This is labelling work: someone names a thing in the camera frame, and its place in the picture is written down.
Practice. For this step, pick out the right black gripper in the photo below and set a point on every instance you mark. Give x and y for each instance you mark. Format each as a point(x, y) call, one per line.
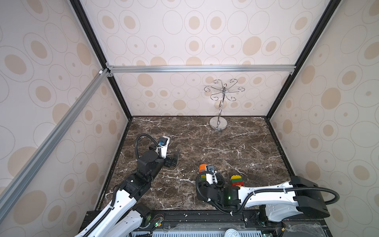
point(206, 183)

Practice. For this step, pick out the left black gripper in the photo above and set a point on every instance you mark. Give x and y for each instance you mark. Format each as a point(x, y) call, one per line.
point(169, 162)

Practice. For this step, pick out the orange round lego piece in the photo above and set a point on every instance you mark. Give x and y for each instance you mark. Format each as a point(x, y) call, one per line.
point(202, 168)

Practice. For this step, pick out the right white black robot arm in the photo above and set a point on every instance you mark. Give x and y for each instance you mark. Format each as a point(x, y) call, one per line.
point(277, 202)

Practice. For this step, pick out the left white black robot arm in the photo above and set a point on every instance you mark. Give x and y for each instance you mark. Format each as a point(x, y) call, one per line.
point(123, 215)

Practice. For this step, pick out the chrome hook stand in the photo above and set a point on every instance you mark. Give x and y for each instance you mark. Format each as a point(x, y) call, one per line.
point(220, 92)

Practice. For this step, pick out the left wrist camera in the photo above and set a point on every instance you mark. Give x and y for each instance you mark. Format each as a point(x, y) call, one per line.
point(163, 143)

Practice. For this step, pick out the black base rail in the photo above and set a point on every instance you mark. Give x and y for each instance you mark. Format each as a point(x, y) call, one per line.
point(211, 223)

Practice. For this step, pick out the horizontal aluminium rail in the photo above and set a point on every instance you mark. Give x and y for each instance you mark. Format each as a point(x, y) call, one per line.
point(203, 69)

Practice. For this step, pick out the left slanted aluminium rail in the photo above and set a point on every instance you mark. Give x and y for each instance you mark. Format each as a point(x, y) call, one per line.
point(19, 184)

